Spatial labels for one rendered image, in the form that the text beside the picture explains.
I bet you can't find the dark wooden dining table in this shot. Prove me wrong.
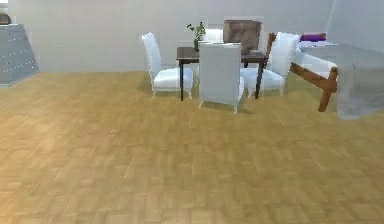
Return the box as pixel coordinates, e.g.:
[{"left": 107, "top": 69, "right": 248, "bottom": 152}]
[{"left": 175, "top": 45, "right": 270, "bottom": 102}]

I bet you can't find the white upholstered dining chair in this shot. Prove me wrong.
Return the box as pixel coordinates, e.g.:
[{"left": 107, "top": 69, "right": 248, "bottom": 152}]
[
  {"left": 140, "top": 31, "right": 195, "bottom": 100},
  {"left": 197, "top": 42, "right": 246, "bottom": 115},
  {"left": 240, "top": 31, "right": 301, "bottom": 99},
  {"left": 201, "top": 27, "right": 225, "bottom": 44}
]

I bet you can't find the purple cushion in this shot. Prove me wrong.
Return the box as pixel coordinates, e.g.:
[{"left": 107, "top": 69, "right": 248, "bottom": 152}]
[{"left": 299, "top": 33, "right": 327, "bottom": 43}]

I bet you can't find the grey chest of drawers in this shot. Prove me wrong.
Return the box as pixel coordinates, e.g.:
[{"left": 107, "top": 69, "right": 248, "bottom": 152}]
[{"left": 0, "top": 23, "right": 41, "bottom": 87}]

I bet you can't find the green plant in dark vase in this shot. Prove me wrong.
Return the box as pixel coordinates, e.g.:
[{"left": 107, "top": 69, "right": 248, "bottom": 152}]
[{"left": 186, "top": 21, "right": 207, "bottom": 53}]

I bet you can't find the wooden sofa with white cushions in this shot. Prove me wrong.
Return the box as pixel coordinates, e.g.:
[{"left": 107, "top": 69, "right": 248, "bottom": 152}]
[{"left": 265, "top": 32, "right": 340, "bottom": 113}]

